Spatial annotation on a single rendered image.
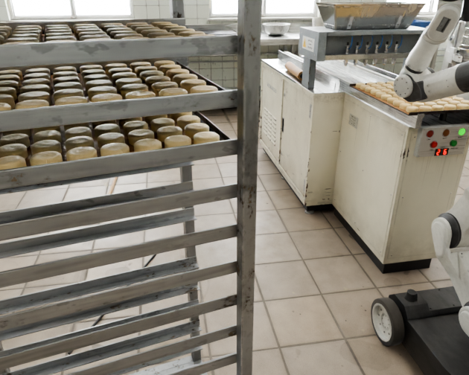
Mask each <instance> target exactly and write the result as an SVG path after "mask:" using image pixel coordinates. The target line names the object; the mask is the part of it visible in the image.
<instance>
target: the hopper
mask: <svg viewBox="0 0 469 375"><path fill-rule="evenodd" d="M316 5H317V7H318V9H319V12H320V15H321V17H322V21H323V23H324V26H325V27H326V28H330V29H333V30H370V29H407V28H409V26H410V25H411V24H412V22H413V21H414V20H415V18H416V16H417V15H418V14H419V13H420V12H421V10H422V9H423V7H424V5H426V3H414V2H402V1H380V2H316Z"/></svg>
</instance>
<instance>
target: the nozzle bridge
mask: <svg viewBox="0 0 469 375"><path fill-rule="evenodd" d="M424 29H425V28H420V27H415V26H409V28H407V29H370V30H333V29H330V28H326V27H325V26H324V27H300V32H299V54H301V55H303V56H304V61H303V72H302V82H301V85H302V86H304V87H305V88H306V89H314V83H315V73H316V62H324V61H325V60H368V59H391V58H403V67H404V65H405V63H406V58H407V57H408V56H409V53H410V52H411V50H412V49H413V48H414V47H415V45H416V44H417V42H418V40H419V39H420V37H421V35H422V33H423V32H424ZM391 34H392V35H393V40H392V36H391ZM401 34H402V36H403V41H402V44H401ZM361 35H363V43H362V46H361V42H362V37H361ZM371 35H372V36H373V43H372V46H371V40H372V37H371ZM381 35H383V43H382V45H381V47H380V44H381V41H382V36H381ZM351 36H353V42H352V46H351ZM377 41H378V42H379V47H380V48H379V49H378V53H377V54H375V53H374V49H375V45H376V42H377ZM386 41H389V46H390V45H391V41H392V45H391V47H390V48H389V49H388V53H387V54H385V53H384V48H385V44H386ZM396 41H398V47H399V46H400V44H401V46H400V47H399V48H398V52H397V53H394V47H395V43H396ZM347 42H349V47H350V46H351V48H350V49H349V52H348V54H345V46H346V44H347ZM357 42H359V46H361V48H360V50H359V52H358V53H359V54H355V47H356V44H357ZM366 42H369V47H370V46H371V48H370V49H369V50H368V54H365V48H366ZM403 67H402V68H403Z"/></svg>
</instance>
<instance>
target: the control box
mask: <svg viewBox="0 0 469 375"><path fill-rule="evenodd" d="M446 129H448V130H449V131H450V133H449V135H447V136H443V132H444V131H445V130H446ZM460 129H465V133H464V135H460V134H459V130H460ZM430 130H432V131H433V136H432V137H430V138H429V137H427V133H428V132H429V131H430ZM468 133H469V125H468V124H448V125H436V126H421V128H420V129H418V135H417V139H416V143H415V150H414V154H413V155H414V156H415V157H427V156H437V155H436V153H438V152H439V151H438V152H437V150H440V154H439V155H438V156H446V155H456V154H463V153H464V150H465V145H466V141H467V138H468ZM453 140H456V141H457V145H456V146H454V147H452V146H451V145H450V143H451V141H453ZM434 141H436V142H437V143H438V145H437V147H435V148H432V147H431V143H432V142H434ZM444 149H447V154H446V155H444V154H443V153H444Z"/></svg>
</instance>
